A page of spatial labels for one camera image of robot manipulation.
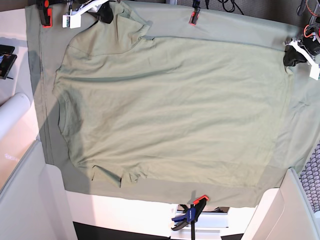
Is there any black mesh chair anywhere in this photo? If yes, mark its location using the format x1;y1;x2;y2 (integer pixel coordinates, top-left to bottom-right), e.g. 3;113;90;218
299;143;320;213

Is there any red clamp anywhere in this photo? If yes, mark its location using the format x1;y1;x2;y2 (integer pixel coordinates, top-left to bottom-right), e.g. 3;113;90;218
36;0;53;28
189;0;201;26

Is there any light green T-shirt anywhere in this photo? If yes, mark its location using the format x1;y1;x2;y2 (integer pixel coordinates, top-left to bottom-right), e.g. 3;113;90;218
53;24;293;187

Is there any red clamp top middle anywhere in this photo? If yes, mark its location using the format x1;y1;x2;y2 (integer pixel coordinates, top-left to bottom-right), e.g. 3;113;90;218
189;0;201;26

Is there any blue bar clamp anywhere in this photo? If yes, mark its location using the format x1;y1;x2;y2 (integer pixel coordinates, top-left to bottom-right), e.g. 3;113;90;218
171;195;210;240

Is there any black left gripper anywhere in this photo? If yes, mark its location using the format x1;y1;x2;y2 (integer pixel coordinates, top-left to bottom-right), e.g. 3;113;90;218
283;24;320;67

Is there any black phone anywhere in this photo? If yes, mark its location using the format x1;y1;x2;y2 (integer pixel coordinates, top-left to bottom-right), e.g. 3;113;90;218
0;44;17;80

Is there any red clamp top left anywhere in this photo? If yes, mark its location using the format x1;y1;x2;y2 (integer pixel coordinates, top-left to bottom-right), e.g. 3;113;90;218
36;0;53;28

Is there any white paper roll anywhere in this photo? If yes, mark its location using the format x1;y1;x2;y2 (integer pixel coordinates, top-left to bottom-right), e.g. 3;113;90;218
0;92;31;139

